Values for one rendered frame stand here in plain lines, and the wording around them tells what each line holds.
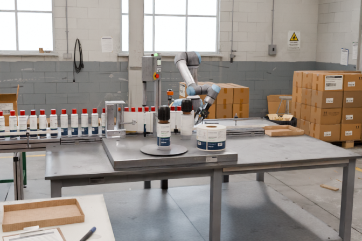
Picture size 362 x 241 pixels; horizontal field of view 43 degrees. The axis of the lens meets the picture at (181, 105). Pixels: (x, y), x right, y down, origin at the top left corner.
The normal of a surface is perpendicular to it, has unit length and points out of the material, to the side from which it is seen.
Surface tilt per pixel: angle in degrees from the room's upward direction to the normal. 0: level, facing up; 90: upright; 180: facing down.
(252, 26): 90
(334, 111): 87
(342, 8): 90
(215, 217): 90
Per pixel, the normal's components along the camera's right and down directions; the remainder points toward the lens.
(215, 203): 0.27, 0.14
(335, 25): -0.97, 0.03
